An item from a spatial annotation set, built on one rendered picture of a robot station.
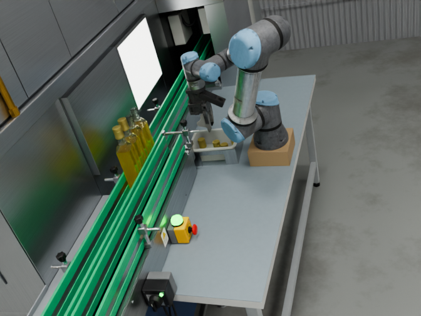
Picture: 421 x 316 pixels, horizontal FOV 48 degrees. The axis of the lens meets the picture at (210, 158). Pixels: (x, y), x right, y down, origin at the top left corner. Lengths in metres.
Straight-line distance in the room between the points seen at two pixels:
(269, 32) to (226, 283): 0.82
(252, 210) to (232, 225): 0.11
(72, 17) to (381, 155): 2.22
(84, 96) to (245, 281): 0.89
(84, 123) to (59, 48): 0.28
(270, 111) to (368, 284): 1.06
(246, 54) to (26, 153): 0.76
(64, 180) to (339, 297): 1.44
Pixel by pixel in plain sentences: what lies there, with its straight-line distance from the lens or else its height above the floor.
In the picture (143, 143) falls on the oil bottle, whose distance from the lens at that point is 1.90.
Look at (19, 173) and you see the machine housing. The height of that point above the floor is 1.24.
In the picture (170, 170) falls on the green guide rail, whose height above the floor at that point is 0.92.
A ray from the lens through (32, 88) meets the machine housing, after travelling 1.63.
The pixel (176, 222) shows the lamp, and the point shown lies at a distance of 1.72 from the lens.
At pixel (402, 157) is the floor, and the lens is 3.32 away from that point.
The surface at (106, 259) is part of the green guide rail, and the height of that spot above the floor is 0.94.
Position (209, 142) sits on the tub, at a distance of 2.24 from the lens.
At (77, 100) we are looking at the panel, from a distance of 1.78.
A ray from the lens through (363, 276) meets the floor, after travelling 2.55.
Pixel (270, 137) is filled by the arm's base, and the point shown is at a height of 0.88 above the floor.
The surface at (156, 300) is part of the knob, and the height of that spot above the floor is 0.81.
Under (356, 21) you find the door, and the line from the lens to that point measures 5.03.
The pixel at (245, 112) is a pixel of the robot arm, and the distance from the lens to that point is 1.78.
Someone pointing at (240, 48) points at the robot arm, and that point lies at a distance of 1.55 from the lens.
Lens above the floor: 1.91
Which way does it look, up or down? 32 degrees down
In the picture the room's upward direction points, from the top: 15 degrees counter-clockwise
